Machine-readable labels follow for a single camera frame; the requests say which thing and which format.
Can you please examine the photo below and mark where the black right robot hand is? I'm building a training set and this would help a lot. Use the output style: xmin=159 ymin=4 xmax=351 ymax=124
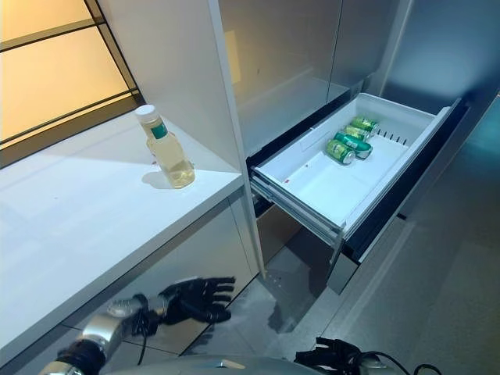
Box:
xmin=294 ymin=336 xmax=363 ymax=375

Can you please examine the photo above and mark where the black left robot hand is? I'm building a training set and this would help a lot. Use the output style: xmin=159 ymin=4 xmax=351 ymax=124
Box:
xmin=158 ymin=276 xmax=237 ymax=326

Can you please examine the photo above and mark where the white fridge drawer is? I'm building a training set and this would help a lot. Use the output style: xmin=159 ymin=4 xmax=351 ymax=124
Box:
xmin=249 ymin=91 xmax=470 ymax=296

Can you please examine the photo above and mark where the stainless steel fridge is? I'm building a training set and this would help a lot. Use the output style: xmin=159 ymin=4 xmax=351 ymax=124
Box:
xmin=216 ymin=0 xmax=500 ymax=298

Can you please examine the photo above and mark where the white counter cabinet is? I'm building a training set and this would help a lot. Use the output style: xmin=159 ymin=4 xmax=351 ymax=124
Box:
xmin=0 ymin=0 xmax=263 ymax=368

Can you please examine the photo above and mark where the clear bottle yellow drink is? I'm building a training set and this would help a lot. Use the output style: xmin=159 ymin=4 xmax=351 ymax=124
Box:
xmin=134 ymin=104 xmax=196 ymax=190

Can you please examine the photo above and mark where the green drink can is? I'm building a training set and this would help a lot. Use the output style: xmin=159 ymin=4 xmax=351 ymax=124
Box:
xmin=350 ymin=116 xmax=380 ymax=136
xmin=325 ymin=138 xmax=357 ymax=166
xmin=342 ymin=124 xmax=371 ymax=141
xmin=333 ymin=131 xmax=373 ymax=161

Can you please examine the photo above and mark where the black framed window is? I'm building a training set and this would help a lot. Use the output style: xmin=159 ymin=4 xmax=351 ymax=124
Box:
xmin=0 ymin=0 xmax=141 ymax=170

